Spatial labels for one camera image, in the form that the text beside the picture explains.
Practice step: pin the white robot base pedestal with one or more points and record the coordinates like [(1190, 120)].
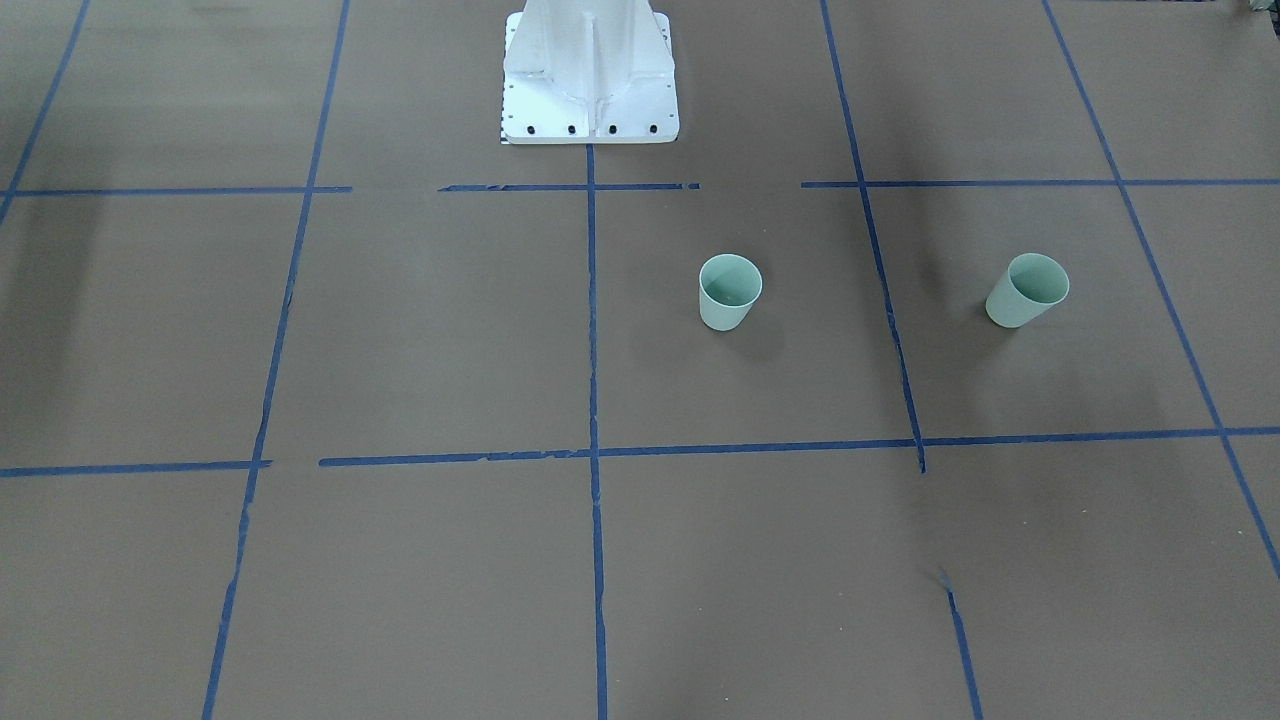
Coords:
[(588, 72)]

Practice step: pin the light green cup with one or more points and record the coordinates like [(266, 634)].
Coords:
[(1031, 285), (728, 285)]

